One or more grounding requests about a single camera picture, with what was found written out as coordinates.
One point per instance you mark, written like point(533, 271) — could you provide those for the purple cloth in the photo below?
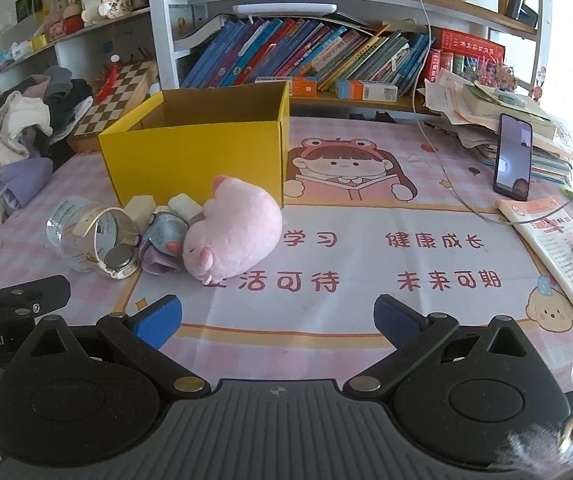
point(26, 180)

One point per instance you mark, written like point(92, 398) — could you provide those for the pink plush pig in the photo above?
point(236, 230)

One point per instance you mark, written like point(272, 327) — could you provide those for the flat orange and blue box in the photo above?
point(286, 86)

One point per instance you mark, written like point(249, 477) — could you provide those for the small black box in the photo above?
point(520, 10)

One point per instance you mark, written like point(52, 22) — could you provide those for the orange and white booklet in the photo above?
point(556, 255)

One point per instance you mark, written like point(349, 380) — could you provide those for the stack of papers and books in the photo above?
point(496, 115)

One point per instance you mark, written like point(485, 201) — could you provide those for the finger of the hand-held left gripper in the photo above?
point(41, 292)

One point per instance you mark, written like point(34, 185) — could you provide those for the red round jar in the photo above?
point(73, 20)

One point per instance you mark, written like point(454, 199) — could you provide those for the row of colourful books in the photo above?
point(291, 52)

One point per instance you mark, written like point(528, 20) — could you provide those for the black smartphone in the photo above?
point(512, 155)

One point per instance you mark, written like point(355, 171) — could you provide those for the artificial flower bunch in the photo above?
point(496, 76)

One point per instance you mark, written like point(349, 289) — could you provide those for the pile of clothes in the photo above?
point(26, 110)

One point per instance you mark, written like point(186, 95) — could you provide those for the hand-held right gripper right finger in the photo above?
point(396, 320)

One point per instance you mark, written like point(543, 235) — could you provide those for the clear packing tape roll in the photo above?
point(69, 232)

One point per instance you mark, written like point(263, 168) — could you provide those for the red book box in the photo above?
point(471, 44)

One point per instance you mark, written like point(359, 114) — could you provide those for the red tassel ornament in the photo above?
point(109, 77)

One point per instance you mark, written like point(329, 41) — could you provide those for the wooden chess board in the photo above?
point(111, 105)

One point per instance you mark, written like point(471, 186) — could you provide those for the white corner shelf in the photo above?
point(91, 47)

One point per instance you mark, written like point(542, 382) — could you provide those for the yellow cardboard box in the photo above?
point(191, 160)

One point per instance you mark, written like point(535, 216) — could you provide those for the grey blue small toy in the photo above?
point(162, 232)

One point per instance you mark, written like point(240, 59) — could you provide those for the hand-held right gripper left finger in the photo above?
point(159, 317)

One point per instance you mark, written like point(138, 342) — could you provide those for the white metal bookshelf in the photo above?
point(159, 35)

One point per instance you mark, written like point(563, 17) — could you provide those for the white charger block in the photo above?
point(139, 210)
point(184, 206)

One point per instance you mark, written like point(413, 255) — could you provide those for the pink printed desk mat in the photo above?
point(346, 300)

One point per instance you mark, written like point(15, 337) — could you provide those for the white bar lamp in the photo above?
point(284, 9)

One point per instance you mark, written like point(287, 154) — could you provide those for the white fluffy fur trim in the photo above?
point(546, 440)

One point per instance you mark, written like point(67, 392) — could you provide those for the orange and white small box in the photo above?
point(366, 90)

